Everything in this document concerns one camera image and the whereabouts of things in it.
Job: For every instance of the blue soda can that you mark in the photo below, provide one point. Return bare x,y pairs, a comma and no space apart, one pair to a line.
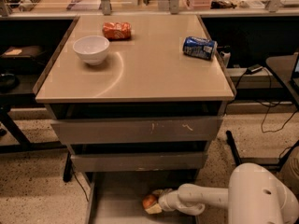
198,47

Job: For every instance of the black power adapter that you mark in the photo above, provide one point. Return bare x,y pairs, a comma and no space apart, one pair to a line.
253,69

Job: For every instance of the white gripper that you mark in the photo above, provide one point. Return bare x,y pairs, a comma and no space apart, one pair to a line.
167,200

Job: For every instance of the khaki trouser leg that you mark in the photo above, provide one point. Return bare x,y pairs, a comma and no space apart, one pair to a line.
290,172

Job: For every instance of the orange fruit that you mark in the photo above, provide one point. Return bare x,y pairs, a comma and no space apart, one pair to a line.
149,201

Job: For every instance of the grey middle drawer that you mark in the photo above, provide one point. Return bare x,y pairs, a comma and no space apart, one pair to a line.
139,161

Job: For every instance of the white bowl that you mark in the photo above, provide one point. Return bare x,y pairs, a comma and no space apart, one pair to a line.
92,49

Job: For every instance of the orange chip bag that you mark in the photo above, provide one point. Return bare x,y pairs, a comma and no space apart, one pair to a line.
116,30

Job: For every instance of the grey top drawer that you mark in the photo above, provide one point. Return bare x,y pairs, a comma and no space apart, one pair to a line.
112,131

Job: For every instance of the grey drawer cabinet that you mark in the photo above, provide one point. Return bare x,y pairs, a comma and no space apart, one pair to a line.
147,76

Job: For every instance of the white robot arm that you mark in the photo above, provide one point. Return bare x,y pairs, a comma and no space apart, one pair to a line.
254,196

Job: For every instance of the open grey bottom drawer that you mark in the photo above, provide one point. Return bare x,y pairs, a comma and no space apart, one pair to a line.
116,197

